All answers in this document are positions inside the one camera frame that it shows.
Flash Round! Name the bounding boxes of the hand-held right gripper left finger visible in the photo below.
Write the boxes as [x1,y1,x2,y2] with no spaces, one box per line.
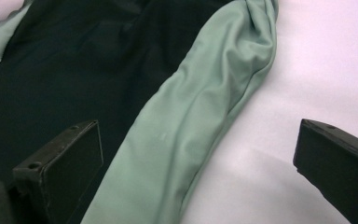
[12,119,104,224]

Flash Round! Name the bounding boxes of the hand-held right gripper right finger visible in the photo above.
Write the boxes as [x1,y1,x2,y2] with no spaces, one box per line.
[293,118,358,224]

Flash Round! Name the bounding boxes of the black and green shirt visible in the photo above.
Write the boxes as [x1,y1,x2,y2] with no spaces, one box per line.
[0,0,280,224]

